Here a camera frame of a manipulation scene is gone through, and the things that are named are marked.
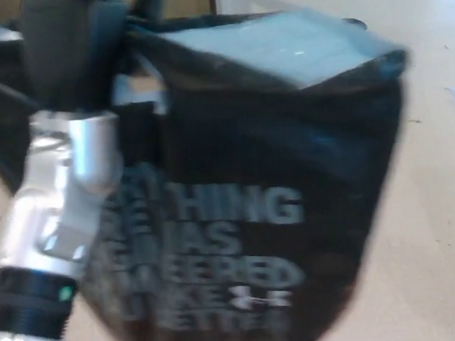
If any black printed plastic bag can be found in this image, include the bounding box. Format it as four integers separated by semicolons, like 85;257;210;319
55;0;435;341

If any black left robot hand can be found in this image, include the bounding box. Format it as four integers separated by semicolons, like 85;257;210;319
17;0;175;119

